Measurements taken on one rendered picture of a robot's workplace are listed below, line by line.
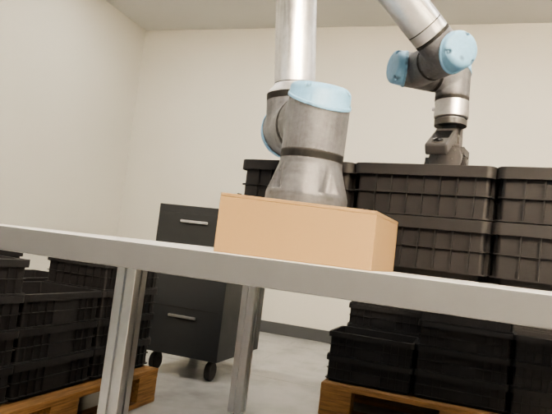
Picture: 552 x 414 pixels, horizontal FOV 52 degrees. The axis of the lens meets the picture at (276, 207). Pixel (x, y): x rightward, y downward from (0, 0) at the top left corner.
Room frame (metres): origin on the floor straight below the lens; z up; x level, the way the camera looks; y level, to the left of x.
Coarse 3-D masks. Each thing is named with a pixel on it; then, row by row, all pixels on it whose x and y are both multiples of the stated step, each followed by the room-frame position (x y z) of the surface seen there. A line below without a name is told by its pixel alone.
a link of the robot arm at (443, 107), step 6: (438, 102) 1.23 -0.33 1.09; (444, 102) 1.21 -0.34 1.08; (450, 102) 1.21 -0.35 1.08; (456, 102) 1.20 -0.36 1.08; (462, 102) 1.21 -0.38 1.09; (468, 102) 1.22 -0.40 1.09; (432, 108) 1.26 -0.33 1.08; (438, 108) 1.23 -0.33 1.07; (444, 108) 1.21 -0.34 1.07; (450, 108) 1.21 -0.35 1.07; (456, 108) 1.20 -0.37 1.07; (462, 108) 1.21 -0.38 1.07; (468, 108) 1.22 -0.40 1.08; (438, 114) 1.23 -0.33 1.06; (444, 114) 1.21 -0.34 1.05; (450, 114) 1.21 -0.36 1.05; (456, 114) 1.20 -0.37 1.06; (462, 114) 1.21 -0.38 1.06; (468, 114) 1.22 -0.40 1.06
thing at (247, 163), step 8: (248, 160) 1.37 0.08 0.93; (256, 160) 1.36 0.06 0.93; (264, 160) 1.35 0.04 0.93; (272, 160) 1.34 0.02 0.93; (248, 168) 1.37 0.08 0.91; (256, 168) 1.36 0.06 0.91; (264, 168) 1.35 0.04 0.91; (272, 168) 1.34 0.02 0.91; (344, 168) 1.25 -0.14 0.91; (352, 168) 1.25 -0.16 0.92
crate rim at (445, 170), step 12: (360, 168) 1.23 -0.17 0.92; (372, 168) 1.21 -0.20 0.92; (384, 168) 1.20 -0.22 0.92; (396, 168) 1.19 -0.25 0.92; (408, 168) 1.17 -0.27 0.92; (420, 168) 1.16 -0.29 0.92; (432, 168) 1.15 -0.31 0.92; (444, 168) 1.14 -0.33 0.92; (456, 168) 1.13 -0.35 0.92; (468, 168) 1.11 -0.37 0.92; (480, 168) 1.10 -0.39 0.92; (492, 168) 1.10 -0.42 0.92
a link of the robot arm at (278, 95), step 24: (288, 0) 1.10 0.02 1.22; (312, 0) 1.11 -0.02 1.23; (288, 24) 1.10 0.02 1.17; (312, 24) 1.11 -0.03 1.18; (288, 48) 1.10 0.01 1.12; (312, 48) 1.12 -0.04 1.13; (288, 72) 1.11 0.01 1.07; (312, 72) 1.12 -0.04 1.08; (264, 120) 1.17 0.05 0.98; (264, 144) 1.18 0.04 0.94
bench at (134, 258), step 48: (0, 240) 0.94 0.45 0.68; (48, 240) 0.91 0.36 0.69; (96, 240) 0.88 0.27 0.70; (144, 240) 1.48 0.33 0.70; (144, 288) 1.56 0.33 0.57; (288, 288) 0.77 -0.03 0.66; (336, 288) 0.75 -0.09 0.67; (384, 288) 0.73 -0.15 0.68; (432, 288) 0.71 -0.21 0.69; (480, 288) 0.69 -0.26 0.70; (528, 288) 1.04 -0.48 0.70; (240, 336) 2.39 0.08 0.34; (240, 384) 2.38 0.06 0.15
